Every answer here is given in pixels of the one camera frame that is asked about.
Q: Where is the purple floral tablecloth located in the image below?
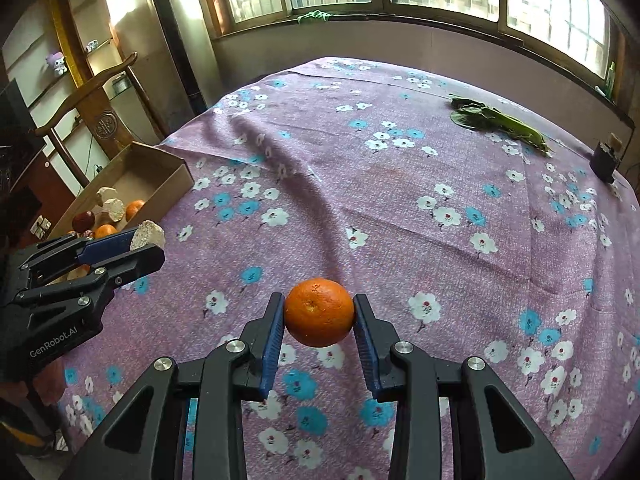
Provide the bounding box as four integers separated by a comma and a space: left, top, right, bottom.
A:
60, 58, 639, 479

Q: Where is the cardboard box tray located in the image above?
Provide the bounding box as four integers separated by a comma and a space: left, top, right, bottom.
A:
49, 142, 194, 247

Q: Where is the green cloth on sill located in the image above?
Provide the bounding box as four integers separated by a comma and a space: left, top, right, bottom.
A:
297, 9, 333, 24

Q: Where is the small black object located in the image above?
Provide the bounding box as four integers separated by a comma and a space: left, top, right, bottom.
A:
589, 132, 623, 184

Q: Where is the green leafy vegetable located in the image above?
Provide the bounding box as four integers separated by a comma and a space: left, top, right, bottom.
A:
449, 93, 552, 156

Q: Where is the green bottle on sill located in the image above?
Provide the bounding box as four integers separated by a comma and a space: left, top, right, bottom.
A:
604, 61, 616, 101

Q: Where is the tall silver air conditioner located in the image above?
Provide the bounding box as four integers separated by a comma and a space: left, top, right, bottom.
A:
148, 0, 224, 115

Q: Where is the dark red date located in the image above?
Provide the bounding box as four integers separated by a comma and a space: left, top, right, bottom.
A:
72, 210, 96, 234

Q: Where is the small orange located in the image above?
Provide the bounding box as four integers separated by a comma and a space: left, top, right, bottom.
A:
283, 278, 355, 348

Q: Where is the large white sugarcane chunk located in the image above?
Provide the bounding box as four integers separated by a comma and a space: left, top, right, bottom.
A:
96, 186, 119, 206

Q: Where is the wooden chair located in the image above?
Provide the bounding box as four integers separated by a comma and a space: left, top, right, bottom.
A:
32, 52, 168, 188

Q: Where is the purple plush toy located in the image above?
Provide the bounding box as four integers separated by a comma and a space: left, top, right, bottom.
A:
46, 52, 68, 77

